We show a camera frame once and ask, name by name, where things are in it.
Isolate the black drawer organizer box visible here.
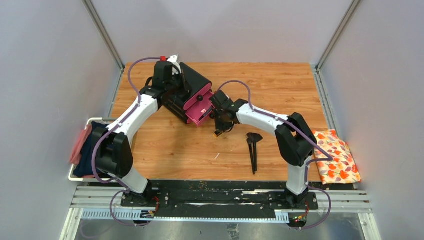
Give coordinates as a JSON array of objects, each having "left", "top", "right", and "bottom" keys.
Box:
[{"left": 163, "top": 66, "right": 212, "bottom": 124}]

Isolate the black gold lipstick case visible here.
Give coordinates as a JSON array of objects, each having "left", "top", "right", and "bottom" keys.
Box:
[{"left": 213, "top": 130, "right": 223, "bottom": 138}]

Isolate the pink drawer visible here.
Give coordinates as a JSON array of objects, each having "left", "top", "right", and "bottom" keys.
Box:
[
  {"left": 185, "top": 91, "right": 214, "bottom": 126},
  {"left": 183, "top": 83, "right": 212, "bottom": 111}
]

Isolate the pink top drawer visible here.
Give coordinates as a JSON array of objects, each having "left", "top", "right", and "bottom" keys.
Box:
[{"left": 183, "top": 83, "right": 212, "bottom": 111}]

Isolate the black fan makeup brush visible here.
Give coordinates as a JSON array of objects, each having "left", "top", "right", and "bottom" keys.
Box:
[{"left": 246, "top": 132, "right": 263, "bottom": 173}]

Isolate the black mascara tube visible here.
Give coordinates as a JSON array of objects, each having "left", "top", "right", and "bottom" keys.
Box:
[{"left": 199, "top": 106, "right": 213, "bottom": 120}]

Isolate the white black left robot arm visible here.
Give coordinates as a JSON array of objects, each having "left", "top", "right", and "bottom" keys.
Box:
[{"left": 90, "top": 57, "right": 194, "bottom": 207}]

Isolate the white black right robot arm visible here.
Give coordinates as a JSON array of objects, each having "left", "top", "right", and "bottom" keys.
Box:
[{"left": 210, "top": 90, "right": 317, "bottom": 209}]

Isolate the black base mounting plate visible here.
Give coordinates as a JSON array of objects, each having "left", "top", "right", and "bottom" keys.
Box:
[{"left": 120, "top": 180, "right": 319, "bottom": 220}]

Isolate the pink cloth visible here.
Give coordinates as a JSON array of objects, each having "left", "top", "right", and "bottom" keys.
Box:
[{"left": 69, "top": 125, "right": 93, "bottom": 165}]

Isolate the navy blue cloth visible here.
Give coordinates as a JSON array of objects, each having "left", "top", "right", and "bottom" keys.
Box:
[{"left": 73, "top": 121, "right": 107, "bottom": 179}]

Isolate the floral orange cloth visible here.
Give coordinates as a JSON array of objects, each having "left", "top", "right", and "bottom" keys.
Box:
[{"left": 312, "top": 129, "right": 362, "bottom": 185}]

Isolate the white laundry basket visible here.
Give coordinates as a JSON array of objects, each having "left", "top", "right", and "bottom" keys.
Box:
[{"left": 68, "top": 117, "right": 126, "bottom": 184}]

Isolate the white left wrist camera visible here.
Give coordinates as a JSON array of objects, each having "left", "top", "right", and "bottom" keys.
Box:
[{"left": 167, "top": 55, "right": 181, "bottom": 69}]

